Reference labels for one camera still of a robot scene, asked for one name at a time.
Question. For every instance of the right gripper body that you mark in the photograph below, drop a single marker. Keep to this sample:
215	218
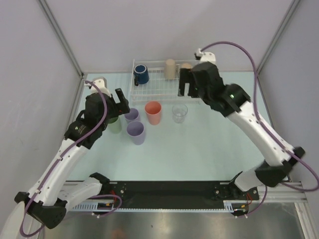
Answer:
201	91

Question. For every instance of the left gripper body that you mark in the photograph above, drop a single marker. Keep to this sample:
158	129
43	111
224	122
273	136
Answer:
113	112

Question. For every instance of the small purple cup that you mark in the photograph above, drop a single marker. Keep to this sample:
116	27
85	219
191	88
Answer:
133	115

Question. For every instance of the green cup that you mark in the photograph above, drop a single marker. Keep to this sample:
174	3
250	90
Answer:
114	125

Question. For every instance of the large purple cup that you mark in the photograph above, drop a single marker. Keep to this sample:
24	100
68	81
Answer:
136	131

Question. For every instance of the pink cup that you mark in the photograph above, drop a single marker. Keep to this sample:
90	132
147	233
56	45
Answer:
153	112

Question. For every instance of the clear glass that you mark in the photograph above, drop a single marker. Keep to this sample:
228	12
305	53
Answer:
179	113

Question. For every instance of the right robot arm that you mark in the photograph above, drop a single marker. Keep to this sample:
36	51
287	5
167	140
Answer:
235	104

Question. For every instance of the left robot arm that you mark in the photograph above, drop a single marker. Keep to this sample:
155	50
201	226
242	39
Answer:
45	201

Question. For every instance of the striped mug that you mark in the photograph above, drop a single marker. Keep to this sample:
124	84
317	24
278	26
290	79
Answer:
183	66

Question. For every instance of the beige cup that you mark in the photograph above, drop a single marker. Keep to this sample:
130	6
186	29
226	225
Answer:
170	69

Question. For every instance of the dark blue mug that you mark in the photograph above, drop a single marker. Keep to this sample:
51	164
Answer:
141	75

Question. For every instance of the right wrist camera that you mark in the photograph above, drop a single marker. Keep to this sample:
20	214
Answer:
205	56

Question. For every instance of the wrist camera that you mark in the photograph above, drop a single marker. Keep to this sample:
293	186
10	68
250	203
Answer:
205	56
101	83

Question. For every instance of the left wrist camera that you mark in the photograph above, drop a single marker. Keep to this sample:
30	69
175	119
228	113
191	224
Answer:
101	83

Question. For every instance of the white wire dish rack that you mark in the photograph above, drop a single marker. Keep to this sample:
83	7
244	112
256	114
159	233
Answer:
158	88

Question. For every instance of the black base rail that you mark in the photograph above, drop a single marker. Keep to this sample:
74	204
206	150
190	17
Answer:
176	195

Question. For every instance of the white slotted cable duct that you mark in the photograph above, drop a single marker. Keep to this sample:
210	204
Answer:
103	206

